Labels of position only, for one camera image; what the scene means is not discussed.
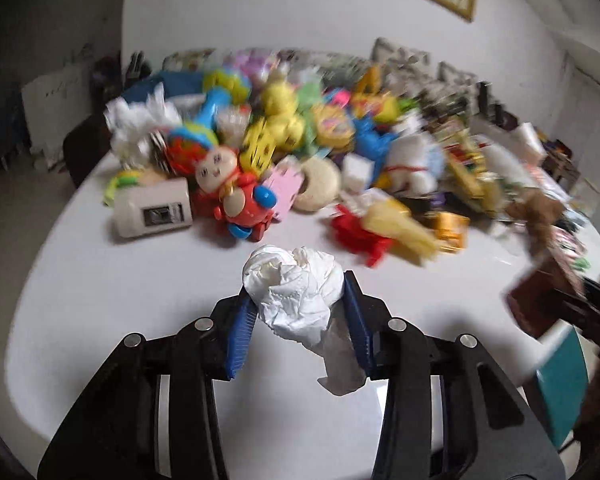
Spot white tissue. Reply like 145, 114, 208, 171
242, 245, 368, 397

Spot red doll toy car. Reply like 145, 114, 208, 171
190, 142, 281, 242

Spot red and yellow toy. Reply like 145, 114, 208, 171
364, 199, 442, 267

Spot white plush toy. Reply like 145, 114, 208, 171
380, 135, 438, 194
104, 91, 182, 162

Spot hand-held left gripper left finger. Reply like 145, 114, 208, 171
37, 287, 256, 480

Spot white board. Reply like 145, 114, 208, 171
21, 66, 94, 155

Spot blue colourful rattle toy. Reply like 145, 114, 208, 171
161, 87, 222, 177

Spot brown plush toy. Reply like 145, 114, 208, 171
504, 191, 567, 242

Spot yellow round colourful toy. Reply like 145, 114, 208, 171
311, 102, 357, 149

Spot beige plastic box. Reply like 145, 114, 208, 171
112, 177, 194, 239

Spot light blue plush toy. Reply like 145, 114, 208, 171
426, 144, 448, 178

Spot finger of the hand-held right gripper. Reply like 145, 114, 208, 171
555, 277, 600, 343

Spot orange toy block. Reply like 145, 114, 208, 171
426, 210, 472, 252

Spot white cube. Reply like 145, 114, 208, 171
340, 153, 377, 192

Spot dark chair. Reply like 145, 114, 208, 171
61, 114, 117, 189

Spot red plastic toy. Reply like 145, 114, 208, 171
330, 204, 396, 267

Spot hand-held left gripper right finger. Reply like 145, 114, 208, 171
342, 270, 566, 480

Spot beige ring toy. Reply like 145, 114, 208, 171
291, 156, 342, 212

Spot green yellow toy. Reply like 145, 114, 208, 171
103, 169, 142, 207

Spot yellow spotted toy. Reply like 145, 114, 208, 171
239, 114, 306, 172

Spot blue dinosaur toy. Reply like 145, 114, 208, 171
352, 119, 397, 167

